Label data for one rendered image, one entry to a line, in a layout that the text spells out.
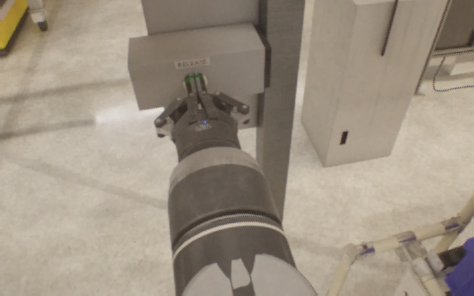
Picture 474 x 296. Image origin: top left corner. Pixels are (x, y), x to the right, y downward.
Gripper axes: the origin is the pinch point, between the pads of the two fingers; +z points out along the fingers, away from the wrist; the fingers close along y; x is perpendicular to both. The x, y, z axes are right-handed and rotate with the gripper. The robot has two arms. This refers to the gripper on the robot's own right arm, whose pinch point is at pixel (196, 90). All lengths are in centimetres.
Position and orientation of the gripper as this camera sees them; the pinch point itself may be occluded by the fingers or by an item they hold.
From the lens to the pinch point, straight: 52.4
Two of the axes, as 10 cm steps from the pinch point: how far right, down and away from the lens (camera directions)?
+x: 0.3, 7.2, 7.0
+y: -9.8, 1.6, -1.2
